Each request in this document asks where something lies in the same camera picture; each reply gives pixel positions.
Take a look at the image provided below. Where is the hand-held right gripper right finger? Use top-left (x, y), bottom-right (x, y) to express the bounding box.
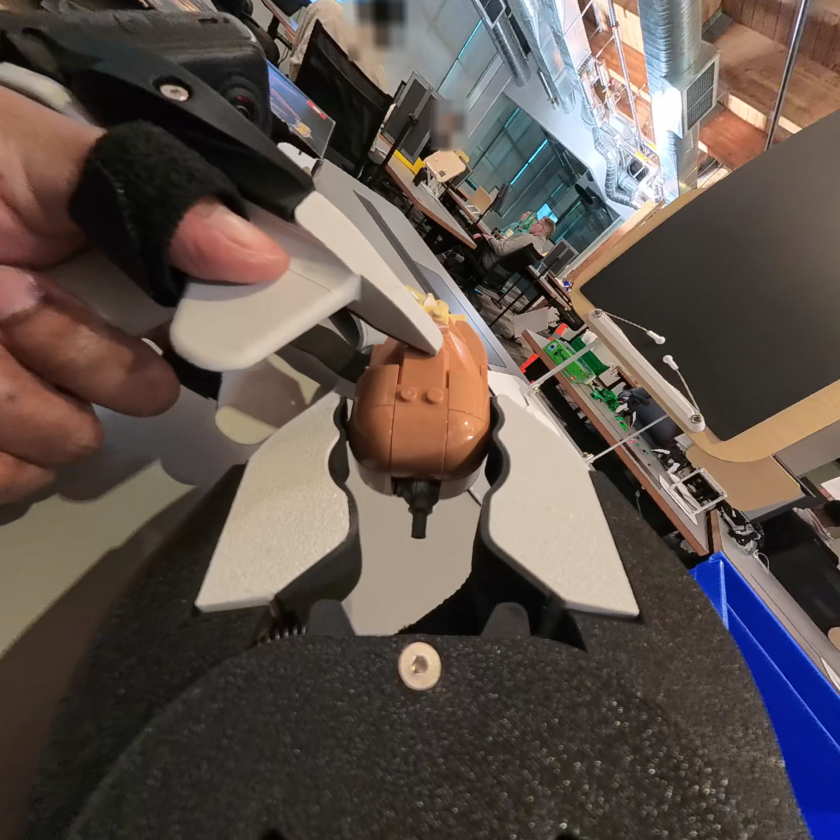
top-left (478, 394), bottom-right (641, 619)

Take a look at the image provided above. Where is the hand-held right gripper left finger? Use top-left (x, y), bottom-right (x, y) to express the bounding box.
top-left (194, 392), bottom-right (363, 614)

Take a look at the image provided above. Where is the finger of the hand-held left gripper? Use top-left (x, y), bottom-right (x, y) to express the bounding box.
top-left (294, 190), bottom-right (444, 358)
top-left (215, 354), bottom-right (345, 448)

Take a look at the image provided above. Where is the orange brick claw model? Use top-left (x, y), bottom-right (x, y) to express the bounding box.
top-left (346, 285), bottom-right (493, 540)

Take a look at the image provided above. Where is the blue plastic bin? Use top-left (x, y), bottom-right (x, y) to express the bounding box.
top-left (689, 550), bottom-right (840, 840)

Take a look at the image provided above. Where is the grey desk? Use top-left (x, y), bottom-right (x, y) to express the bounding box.
top-left (0, 141), bottom-right (592, 657)

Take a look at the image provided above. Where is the person's left hand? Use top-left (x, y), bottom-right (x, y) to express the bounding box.
top-left (0, 85), bottom-right (291, 505)

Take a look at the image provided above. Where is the wood-edged office table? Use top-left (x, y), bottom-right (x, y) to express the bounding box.
top-left (521, 328), bottom-right (719, 557)
top-left (384, 147), bottom-right (480, 250)

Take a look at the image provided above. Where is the small white stand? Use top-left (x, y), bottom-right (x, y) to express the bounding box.
top-left (658, 467), bottom-right (729, 522)

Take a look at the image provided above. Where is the printed cardboard toy box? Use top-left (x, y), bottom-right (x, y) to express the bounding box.
top-left (266, 59), bottom-right (337, 160)

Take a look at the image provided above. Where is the dark monitor on stand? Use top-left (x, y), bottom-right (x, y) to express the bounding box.
top-left (384, 71), bottom-right (437, 165)

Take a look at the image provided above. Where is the green box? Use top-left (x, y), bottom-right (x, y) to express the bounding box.
top-left (543, 336), bottom-right (597, 385)

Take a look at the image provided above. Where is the black office chair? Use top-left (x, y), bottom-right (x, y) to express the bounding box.
top-left (292, 20), bottom-right (395, 178)

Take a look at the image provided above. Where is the black wood-rimmed divider panel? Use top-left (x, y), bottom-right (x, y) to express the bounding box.
top-left (567, 108), bottom-right (840, 513)

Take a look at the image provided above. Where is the white-tipped thin cable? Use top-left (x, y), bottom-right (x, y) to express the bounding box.
top-left (607, 311), bottom-right (667, 347)
top-left (663, 354), bottom-right (702, 417)

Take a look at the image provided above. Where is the silver ventilation duct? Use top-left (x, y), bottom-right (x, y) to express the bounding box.
top-left (472, 0), bottom-right (532, 86)
top-left (637, 0), bottom-right (723, 204)

